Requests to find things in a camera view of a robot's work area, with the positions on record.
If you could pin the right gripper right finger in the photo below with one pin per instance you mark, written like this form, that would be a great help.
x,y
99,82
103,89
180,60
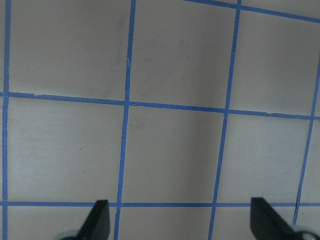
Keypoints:
x,y
267,224

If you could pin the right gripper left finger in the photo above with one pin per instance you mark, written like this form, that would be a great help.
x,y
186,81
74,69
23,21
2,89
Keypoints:
x,y
97,224

